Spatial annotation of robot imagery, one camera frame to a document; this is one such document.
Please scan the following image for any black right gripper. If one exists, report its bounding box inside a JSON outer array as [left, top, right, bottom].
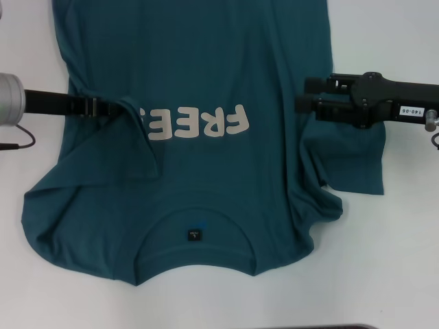
[[294, 71, 439, 130]]

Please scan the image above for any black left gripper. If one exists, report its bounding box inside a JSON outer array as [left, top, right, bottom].
[[23, 88, 121, 119]]

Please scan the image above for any teal T-shirt with FREE print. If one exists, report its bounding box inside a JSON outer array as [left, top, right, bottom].
[[21, 0, 385, 287]]

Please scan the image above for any dark brown cable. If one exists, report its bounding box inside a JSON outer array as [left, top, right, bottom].
[[0, 125, 36, 151]]

